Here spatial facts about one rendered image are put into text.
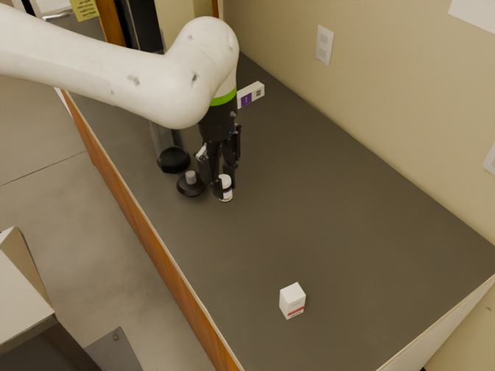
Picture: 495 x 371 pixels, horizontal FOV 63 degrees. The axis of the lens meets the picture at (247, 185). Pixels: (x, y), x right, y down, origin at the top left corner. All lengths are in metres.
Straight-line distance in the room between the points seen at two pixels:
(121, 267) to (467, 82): 1.78
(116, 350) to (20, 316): 1.03
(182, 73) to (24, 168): 2.46
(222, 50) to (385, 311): 0.68
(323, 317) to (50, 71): 0.73
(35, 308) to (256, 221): 0.57
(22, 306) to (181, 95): 0.63
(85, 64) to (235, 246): 0.61
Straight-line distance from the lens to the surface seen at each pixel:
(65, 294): 2.28
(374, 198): 1.21
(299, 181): 1.22
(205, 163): 0.85
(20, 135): 3.28
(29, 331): 1.11
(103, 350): 2.06
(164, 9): 1.33
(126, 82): 0.63
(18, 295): 1.00
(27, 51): 0.72
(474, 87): 1.09
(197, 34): 0.69
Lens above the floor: 1.83
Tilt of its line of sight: 48 degrees down
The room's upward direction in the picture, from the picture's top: 3 degrees counter-clockwise
